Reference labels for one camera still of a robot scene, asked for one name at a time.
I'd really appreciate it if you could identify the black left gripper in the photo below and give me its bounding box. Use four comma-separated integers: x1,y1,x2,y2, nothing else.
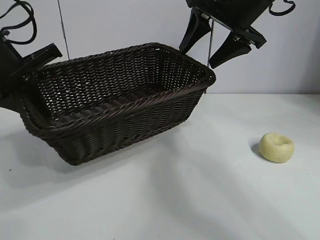
0,37,63,123

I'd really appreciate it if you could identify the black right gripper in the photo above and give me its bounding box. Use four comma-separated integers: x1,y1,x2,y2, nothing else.
179,0,270,70

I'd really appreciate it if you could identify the dark brown wicker basket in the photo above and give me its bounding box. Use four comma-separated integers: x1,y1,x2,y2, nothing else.
21,42,216,166

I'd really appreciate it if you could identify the pale yellow egg yolk pastry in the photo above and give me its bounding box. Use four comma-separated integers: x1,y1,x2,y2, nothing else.
259,131,296,164

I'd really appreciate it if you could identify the thin grey vertical rod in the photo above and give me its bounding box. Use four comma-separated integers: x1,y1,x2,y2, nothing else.
57,0,67,47
206,19,215,63

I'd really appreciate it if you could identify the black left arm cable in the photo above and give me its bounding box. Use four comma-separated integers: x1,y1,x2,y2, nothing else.
0,0,39,46

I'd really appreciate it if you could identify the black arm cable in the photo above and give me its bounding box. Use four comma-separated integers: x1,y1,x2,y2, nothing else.
0,0,39,46
268,0,298,16

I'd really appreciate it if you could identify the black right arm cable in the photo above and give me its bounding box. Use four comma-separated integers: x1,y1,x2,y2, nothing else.
268,0,298,16

